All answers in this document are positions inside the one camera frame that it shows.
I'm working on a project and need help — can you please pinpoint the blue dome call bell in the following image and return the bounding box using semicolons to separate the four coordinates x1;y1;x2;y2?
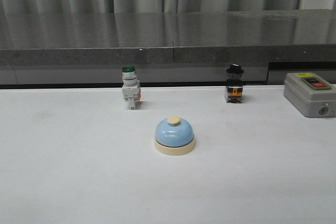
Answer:
154;115;196;156

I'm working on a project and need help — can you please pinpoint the grey stone counter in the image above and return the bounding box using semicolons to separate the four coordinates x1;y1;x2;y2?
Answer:
1;9;335;88

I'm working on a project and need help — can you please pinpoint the green push button switch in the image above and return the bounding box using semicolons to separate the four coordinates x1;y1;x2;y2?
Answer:
122;66;141;110

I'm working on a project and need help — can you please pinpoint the black rotary selector switch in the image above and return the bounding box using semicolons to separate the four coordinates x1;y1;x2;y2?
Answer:
225;64;244;103

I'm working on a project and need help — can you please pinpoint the grey on off switch box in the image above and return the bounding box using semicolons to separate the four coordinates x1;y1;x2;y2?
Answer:
283;72;335;118

